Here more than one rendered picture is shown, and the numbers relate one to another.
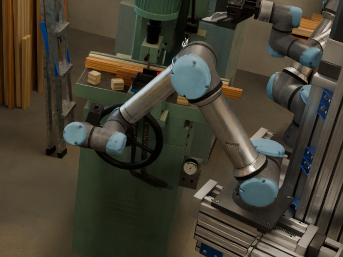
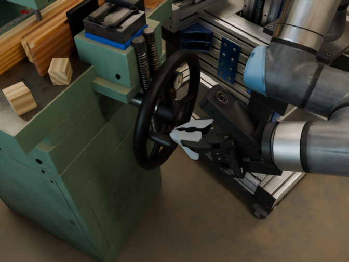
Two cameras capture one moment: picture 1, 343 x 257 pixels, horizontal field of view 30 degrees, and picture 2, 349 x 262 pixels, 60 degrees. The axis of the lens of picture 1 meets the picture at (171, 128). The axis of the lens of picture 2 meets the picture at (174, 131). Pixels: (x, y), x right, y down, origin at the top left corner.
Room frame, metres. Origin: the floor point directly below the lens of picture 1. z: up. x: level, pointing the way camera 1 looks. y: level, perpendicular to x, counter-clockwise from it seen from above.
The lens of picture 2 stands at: (1.87, 0.61, 1.32)
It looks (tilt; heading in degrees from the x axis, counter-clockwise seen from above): 50 degrees down; 293
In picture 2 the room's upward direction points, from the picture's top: straight up
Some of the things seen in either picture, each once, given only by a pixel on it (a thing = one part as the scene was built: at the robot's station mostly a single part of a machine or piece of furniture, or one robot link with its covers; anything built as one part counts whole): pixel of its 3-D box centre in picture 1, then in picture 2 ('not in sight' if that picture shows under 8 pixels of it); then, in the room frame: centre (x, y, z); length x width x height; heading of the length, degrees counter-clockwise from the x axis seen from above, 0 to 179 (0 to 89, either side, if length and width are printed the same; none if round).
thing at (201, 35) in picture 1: (194, 44); not in sight; (2.58, -0.03, 1.02); 0.09 x 0.07 x 0.12; 85
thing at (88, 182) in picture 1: (137, 169); (67, 153); (2.53, 0.13, 0.35); 0.58 x 0.45 x 0.71; 175
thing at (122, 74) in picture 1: (144, 81); (74, 35); (2.32, 0.14, 0.93); 0.24 x 0.01 x 0.06; 85
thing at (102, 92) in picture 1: (149, 98); (94, 52); (2.30, 0.11, 0.87); 0.61 x 0.30 x 0.06; 85
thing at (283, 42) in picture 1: (282, 42); not in sight; (2.24, -0.35, 1.23); 0.11 x 0.08 x 0.11; 46
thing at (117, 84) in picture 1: (117, 84); (61, 71); (2.28, 0.24, 0.92); 0.04 x 0.03 x 0.04; 116
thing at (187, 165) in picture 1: (190, 168); (174, 81); (2.18, -0.10, 0.65); 0.06 x 0.04 x 0.08; 85
